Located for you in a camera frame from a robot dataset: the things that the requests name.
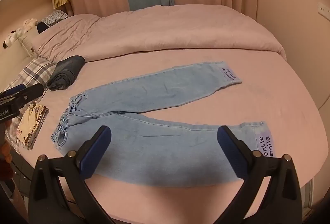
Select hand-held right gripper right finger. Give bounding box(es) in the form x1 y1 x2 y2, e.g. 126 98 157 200
217 125 310 224

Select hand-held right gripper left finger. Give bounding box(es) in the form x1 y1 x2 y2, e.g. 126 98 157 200
28 125 116 224

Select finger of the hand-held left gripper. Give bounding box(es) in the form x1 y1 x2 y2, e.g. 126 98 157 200
0 83 45 109

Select light blue denim pants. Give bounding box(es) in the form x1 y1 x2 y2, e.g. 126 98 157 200
51 61 276 187

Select dark folded pants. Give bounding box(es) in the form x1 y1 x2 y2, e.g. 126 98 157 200
46 55 85 91

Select plaid pillow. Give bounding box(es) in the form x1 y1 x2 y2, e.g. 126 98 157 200
0 56 57 101

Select cream printed folded cloth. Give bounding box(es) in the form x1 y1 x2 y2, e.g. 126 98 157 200
17 103 49 151

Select white black plush toy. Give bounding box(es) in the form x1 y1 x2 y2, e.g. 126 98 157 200
2 31 20 48

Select pink bed sheet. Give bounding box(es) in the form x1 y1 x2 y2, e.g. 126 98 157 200
15 41 328 224

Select dark checked pillow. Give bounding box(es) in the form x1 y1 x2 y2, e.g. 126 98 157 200
36 10 69 34

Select pink pillow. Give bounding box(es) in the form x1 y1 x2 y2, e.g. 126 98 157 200
31 4 287 62

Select white power strip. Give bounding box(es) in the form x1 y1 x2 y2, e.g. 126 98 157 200
318 2 330 17

